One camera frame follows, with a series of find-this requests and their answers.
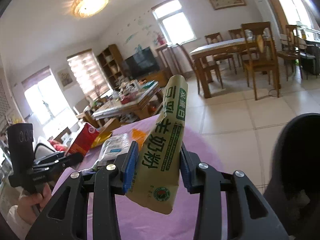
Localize left hand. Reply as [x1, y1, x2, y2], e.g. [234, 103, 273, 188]
[17, 183, 52, 225]

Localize black television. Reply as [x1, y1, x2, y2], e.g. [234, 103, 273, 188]
[122, 47, 160, 79]

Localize wooden dining table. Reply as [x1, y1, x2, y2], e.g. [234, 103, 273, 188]
[189, 37, 272, 99]

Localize purple tablecloth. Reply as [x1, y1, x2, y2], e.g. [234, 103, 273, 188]
[51, 114, 229, 240]

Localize left wooden dining chair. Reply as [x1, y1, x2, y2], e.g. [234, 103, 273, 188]
[176, 43, 223, 99]

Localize white standing air conditioner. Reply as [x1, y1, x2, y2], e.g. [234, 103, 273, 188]
[257, 0, 279, 42]

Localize black trash bin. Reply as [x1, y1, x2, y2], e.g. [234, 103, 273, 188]
[264, 113, 319, 239]

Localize round ceiling lamp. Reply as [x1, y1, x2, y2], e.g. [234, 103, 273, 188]
[71, 0, 109, 18]

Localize front wooden dining chair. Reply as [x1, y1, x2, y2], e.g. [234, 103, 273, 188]
[241, 22, 280, 100]

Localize right wooden dining chair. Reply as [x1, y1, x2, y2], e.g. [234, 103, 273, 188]
[277, 24, 303, 81]

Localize wooden dining chair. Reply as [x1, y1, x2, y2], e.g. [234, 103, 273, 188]
[176, 43, 223, 99]
[241, 22, 280, 100]
[277, 24, 303, 81]

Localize red paper box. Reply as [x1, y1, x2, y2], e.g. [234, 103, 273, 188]
[65, 122, 99, 157]

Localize wooden bookshelf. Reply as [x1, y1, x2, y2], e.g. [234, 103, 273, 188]
[97, 44, 125, 89]

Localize clear plastic wrapper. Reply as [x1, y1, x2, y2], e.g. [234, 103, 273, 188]
[92, 133, 131, 171]

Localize cluttered coffee table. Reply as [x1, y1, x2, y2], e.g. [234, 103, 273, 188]
[92, 81, 163, 121]

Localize orange snack bag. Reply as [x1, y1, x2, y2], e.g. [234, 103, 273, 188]
[132, 128, 148, 150]

